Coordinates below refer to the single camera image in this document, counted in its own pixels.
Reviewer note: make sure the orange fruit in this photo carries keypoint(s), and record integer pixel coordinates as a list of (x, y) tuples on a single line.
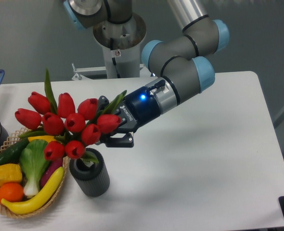
[(12, 192)]

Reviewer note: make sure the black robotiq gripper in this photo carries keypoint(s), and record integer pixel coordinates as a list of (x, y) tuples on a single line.
[(137, 109)]

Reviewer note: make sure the dark grey ribbed vase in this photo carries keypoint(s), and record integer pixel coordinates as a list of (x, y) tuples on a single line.
[(93, 180)]

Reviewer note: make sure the red tulip bouquet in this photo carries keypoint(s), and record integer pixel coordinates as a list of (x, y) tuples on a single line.
[(72, 128)]

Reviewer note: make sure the purple sweet potato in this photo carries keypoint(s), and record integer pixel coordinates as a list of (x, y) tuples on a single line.
[(49, 171)]

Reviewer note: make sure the woven wicker basket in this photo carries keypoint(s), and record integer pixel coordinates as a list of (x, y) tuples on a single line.
[(15, 137)]

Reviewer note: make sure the yellow bell pepper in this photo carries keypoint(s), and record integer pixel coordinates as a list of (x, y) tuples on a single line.
[(10, 173)]

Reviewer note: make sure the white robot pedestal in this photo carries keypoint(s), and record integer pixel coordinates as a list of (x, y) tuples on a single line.
[(121, 46)]

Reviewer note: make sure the green bok choy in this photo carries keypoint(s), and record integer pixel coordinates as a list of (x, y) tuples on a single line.
[(33, 164)]

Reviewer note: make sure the green cucumber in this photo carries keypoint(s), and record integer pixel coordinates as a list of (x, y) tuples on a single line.
[(12, 153)]

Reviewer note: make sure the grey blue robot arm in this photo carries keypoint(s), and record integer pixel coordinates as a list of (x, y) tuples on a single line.
[(180, 67)]

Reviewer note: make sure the yellow lemon squash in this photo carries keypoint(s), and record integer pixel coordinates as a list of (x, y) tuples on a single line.
[(46, 138)]

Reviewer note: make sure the yellow banana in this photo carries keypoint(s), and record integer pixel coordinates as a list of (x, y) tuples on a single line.
[(40, 199)]

